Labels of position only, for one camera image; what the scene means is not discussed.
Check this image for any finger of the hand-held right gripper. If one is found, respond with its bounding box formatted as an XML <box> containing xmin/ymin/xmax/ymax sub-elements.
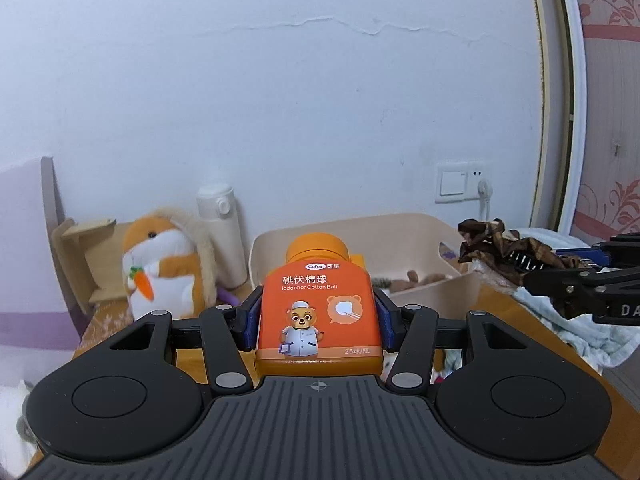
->
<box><xmin>552</xmin><ymin>232</ymin><xmax>640</xmax><ymax>268</ymax></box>
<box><xmin>521</xmin><ymin>266</ymin><xmax>640</xmax><ymax>322</ymax></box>

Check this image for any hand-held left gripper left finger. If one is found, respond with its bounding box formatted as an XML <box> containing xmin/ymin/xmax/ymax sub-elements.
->
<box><xmin>80</xmin><ymin>284</ymin><xmax>264</xmax><ymax>397</ymax></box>

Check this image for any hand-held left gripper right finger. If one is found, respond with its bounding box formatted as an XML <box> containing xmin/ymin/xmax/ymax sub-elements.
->
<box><xmin>372</xmin><ymin>287</ymin><xmax>548</xmax><ymax>398</ymax></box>

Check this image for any orange cotton ball bottle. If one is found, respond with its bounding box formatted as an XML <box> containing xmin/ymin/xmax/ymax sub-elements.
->
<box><xmin>255</xmin><ymin>234</ymin><xmax>385</xmax><ymax>377</ymax></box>

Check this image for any beige plastic container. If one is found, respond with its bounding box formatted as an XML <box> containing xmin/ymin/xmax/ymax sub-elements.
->
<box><xmin>248</xmin><ymin>213</ymin><xmax>483</xmax><ymax>321</ymax></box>

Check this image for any brown patterned hair scrunchie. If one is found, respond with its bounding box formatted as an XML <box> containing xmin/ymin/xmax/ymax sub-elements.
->
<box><xmin>457</xmin><ymin>218</ymin><xmax>596</xmax><ymax>273</ymax></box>

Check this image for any light blue towel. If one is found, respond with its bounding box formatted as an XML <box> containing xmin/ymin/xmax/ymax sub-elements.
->
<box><xmin>470</xmin><ymin>227</ymin><xmax>640</xmax><ymax>372</ymax></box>

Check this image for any small brown plush toy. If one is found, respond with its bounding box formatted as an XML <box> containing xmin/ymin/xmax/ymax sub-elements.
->
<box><xmin>390</xmin><ymin>269</ymin><xmax>449</xmax><ymax>292</ymax></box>

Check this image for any white thermos bottle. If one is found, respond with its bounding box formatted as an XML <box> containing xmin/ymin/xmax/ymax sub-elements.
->
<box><xmin>196</xmin><ymin>184</ymin><xmax>247</xmax><ymax>290</ymax></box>

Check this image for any orange white hamster plush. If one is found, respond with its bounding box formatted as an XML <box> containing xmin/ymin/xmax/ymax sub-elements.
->
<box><xmin>121</xmin><ymin>207</ymin><xmax>218</xmax><ymax>321</ymax></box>

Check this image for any pink floral door panel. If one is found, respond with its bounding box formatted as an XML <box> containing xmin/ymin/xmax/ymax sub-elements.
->
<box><xmin>570</xmin><ymin>0</ymin><xmax>640</xmax><ymax>241</ymax></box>

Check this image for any wooden stand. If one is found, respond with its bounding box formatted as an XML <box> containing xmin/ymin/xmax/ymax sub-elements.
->
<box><xmin>49</xmin><ymin>217</ymin><xmax>131</xmax><ymax>318</ymax></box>

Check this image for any white plug with cable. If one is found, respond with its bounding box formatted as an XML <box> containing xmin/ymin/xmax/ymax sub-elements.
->
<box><xmin>476</xmin><ymin>179</ymin><xmax>495</xmax><ymax>222</ymax></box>

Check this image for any white door frame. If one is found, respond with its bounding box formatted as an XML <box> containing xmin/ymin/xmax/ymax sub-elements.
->
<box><xmin>525</xmin><ymin>0</ymin><xmax>588</xmax><ymax>237</ymax></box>

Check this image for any white wall switch socket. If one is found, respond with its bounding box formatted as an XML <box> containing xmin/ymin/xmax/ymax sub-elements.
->
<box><xmin>436</xmin><ymin>161</ymin><xmax>493</xmax><ymax>205</ymax></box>

